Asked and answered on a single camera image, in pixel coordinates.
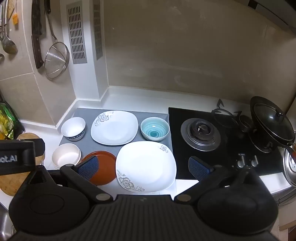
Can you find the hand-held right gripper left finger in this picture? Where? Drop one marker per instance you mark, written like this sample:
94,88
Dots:
89,167

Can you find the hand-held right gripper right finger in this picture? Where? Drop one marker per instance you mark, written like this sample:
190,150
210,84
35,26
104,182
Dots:
198,168

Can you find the brown round plate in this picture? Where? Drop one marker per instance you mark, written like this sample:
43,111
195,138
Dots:
106,166

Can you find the cream bowl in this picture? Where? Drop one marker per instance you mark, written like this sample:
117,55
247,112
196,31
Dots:
66,155

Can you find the large white floral square plate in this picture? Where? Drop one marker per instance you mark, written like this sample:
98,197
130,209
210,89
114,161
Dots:
145,165

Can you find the black gas stove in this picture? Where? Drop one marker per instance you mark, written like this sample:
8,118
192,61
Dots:
180,162

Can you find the wooden cutting board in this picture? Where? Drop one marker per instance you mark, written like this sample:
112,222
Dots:
10,184

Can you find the silver stove burner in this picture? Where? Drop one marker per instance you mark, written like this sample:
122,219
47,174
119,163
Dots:
200,134

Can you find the green plastic bag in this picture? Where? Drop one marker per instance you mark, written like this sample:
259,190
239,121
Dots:
7,120

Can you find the stove knob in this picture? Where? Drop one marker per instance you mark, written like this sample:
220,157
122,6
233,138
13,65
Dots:
254,160
241,161

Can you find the white bowl with blue pattern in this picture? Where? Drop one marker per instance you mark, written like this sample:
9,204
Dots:
72,127

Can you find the small white floral square plate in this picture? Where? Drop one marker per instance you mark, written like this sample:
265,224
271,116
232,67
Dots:
114,128

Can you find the grey mat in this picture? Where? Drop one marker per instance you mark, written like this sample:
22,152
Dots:
87,111

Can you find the black pan support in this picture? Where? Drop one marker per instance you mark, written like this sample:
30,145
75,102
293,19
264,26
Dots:
216,112

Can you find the blue spiral bowl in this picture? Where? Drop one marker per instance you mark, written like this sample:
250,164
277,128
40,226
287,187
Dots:
155,129

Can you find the black burner cap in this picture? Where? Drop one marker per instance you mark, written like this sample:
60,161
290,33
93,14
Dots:
245,123

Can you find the steel sink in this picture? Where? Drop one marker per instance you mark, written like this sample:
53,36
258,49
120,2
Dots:
4,222

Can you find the black wok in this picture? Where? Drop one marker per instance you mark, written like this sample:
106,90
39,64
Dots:
261,136

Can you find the glass wok lid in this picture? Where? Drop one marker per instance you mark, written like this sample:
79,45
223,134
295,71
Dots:
270,118

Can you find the steel pot lid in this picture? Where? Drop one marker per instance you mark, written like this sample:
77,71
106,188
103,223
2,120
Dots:
290,166

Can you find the metal mesh strainer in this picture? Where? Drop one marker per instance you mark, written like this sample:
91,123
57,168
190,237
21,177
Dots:
56,61

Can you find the metal spoon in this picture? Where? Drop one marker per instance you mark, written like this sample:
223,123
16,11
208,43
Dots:
9,46

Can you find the kitchen cleaver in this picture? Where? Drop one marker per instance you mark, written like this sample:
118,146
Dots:
37,37

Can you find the wide grey vent grille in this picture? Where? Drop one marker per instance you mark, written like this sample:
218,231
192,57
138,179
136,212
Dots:
76,32

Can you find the narrow grey vent grille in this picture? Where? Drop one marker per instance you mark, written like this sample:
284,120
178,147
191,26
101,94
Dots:
98,30

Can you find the range hood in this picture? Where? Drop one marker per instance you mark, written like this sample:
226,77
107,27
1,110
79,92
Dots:
275,9

